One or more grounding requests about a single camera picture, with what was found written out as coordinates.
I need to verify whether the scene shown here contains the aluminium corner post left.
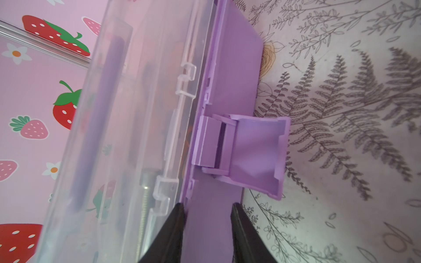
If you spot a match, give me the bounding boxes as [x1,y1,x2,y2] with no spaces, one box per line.
[1,21,91,69]

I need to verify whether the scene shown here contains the purple plastic tool box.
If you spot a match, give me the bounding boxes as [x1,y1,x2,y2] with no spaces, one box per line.
[35,1,291,263]

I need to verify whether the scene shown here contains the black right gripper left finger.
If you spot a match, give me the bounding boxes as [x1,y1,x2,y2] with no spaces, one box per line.
[138,203,186,263]

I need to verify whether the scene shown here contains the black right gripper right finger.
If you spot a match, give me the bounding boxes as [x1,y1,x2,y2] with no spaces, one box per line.
[230,203,277,263]

